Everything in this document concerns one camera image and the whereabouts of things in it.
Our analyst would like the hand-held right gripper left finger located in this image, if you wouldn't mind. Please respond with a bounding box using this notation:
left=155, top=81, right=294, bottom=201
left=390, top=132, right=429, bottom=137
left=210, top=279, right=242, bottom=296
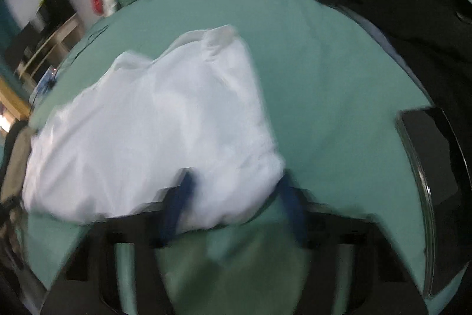
left=40, top=169, right=196, bottom=315

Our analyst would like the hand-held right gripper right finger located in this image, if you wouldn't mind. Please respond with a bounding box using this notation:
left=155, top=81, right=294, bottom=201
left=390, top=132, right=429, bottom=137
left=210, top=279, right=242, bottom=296
left=276, top=171, right=430, bottom=315

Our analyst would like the white hoodie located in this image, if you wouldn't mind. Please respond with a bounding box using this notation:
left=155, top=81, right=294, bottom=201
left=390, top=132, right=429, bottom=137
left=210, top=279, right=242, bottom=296
left=22, top=25, right=286, bottom=231

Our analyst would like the beige garment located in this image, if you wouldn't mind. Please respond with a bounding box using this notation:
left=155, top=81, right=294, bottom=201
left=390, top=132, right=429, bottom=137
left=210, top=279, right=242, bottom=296
left=0, top=123, right=35, bottom=207

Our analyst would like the white blue power strip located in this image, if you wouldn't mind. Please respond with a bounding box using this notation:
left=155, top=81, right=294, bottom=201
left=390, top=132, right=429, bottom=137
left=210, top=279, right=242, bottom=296
left=37, top=66, right=60, bottom=91

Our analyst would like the light wooden desk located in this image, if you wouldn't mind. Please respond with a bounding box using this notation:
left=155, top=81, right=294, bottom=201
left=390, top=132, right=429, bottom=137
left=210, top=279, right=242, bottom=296
left=17, top=12, right=88, bottom=84

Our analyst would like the black computer tower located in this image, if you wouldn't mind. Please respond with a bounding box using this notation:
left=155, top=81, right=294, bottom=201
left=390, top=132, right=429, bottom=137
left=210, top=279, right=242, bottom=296
left=36, top=0, right=77, bottom=28

